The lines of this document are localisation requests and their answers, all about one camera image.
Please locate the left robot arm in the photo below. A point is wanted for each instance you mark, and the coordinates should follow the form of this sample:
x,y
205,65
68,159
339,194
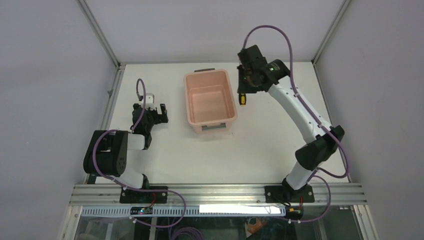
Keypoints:
x,y
106,155

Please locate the aluminium frame post left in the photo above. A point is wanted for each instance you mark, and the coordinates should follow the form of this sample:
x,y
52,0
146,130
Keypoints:
x,y
86,10

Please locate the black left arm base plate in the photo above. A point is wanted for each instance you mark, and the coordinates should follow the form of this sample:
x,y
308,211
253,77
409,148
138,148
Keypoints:
x,y
158,196

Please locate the aluminium front rail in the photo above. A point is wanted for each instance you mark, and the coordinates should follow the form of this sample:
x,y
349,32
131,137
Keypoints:
x,y
339,194

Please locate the aluminium frame post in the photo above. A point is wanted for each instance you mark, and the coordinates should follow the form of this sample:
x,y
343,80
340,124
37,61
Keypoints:
x,y
86,10
331,30

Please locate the orange object under table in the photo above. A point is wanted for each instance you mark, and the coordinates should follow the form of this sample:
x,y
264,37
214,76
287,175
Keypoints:
x,y
254,224

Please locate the yellow black handled screwdriver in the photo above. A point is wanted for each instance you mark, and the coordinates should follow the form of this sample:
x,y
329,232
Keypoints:
x,y
242,99

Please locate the white slotted cable duct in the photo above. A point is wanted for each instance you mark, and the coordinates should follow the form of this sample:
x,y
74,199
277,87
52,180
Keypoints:
x,y
203,210

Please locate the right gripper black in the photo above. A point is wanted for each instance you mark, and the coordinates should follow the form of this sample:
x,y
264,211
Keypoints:
x,y
243,84

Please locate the aluminium frame post right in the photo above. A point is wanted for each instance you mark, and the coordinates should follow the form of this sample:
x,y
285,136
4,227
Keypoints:
x,y
331,30

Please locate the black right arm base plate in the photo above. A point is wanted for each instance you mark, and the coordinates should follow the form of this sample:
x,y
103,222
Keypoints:
x,y
282,194

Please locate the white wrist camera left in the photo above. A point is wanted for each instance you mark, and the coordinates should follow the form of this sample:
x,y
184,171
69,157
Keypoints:
x,y
148,101

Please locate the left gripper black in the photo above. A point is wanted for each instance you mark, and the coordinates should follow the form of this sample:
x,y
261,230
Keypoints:
x,y
151,114

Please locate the pink plastic bin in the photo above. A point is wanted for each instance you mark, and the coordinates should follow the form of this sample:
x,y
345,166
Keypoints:
x,y
209,99

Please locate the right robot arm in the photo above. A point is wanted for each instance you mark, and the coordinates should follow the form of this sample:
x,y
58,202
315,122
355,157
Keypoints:
x,y
320,137

